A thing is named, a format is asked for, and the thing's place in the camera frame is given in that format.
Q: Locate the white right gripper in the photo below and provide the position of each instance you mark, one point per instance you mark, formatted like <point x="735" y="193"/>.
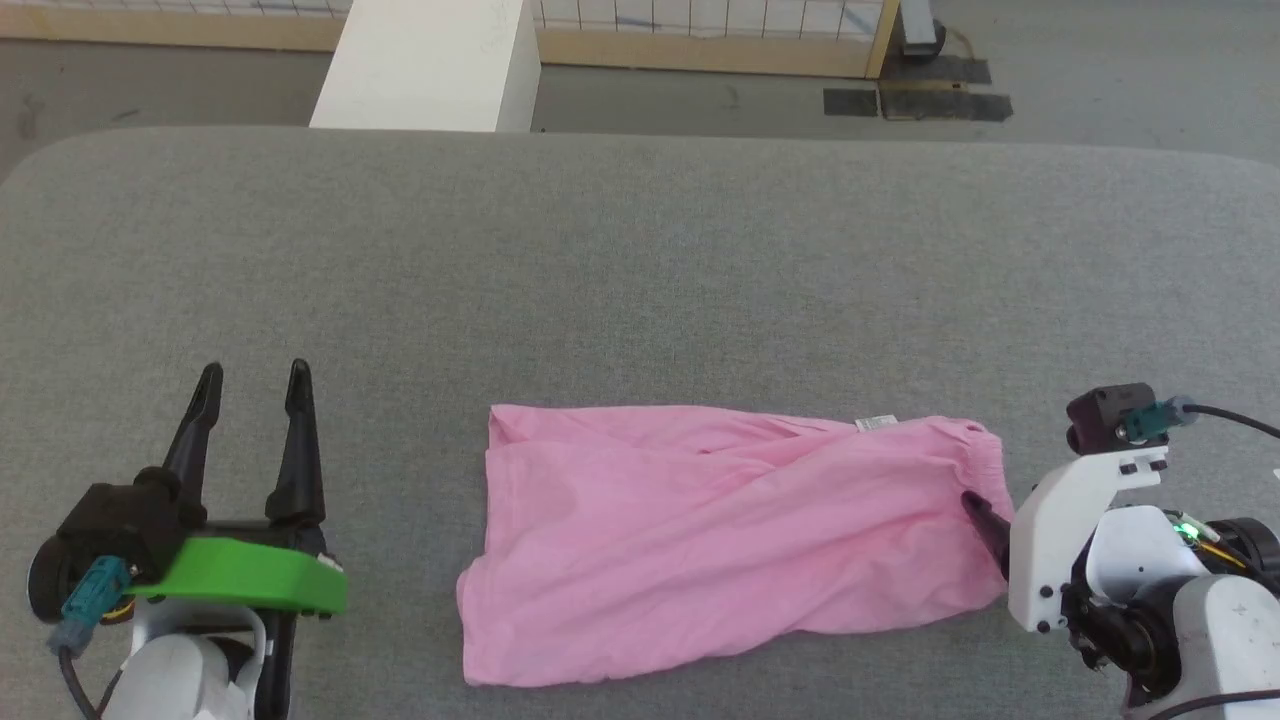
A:
<point x="1045" y="540"/>

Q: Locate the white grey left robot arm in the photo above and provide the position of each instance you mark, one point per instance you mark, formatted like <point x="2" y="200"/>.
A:
<point x="180" y="680"/>

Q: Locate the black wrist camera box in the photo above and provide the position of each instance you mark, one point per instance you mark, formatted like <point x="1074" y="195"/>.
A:
<point x="1100" y="415"/>
<point x="120" y="520"/>

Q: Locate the white box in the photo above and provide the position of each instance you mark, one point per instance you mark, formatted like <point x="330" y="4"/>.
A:
<point x="420" y="70"/>

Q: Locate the grey metal stand leg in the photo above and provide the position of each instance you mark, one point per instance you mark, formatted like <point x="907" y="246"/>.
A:
<point x="920" y="25"/>

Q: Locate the pink cloth garment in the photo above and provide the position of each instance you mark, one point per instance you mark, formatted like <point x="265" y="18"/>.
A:
<point x="700" y="540"/>

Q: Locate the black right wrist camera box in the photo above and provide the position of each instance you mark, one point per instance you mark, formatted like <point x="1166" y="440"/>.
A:
<point x="1100" y="415"/>

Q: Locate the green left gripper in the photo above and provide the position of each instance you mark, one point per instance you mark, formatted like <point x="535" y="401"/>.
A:
<point x="250" y="580"/>

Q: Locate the lemon print partition screen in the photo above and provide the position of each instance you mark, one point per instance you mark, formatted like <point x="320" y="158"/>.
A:
<point x="700" y="55"/>

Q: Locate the black floor mat under stand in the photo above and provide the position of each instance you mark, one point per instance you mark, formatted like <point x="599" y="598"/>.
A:
<point x="940" y="70"/>

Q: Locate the long black floor mat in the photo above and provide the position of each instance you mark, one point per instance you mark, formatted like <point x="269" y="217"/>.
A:
<point x="945" y="105"/>

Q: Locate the small black floor mat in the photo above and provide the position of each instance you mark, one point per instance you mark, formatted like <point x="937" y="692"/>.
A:
<point x="850" y="102"/>

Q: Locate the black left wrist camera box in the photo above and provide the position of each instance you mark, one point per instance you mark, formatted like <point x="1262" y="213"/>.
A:
<point x="120" y="520"/>

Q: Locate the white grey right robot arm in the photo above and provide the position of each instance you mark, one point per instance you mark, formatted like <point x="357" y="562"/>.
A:
<point x="1220" y="640"/>

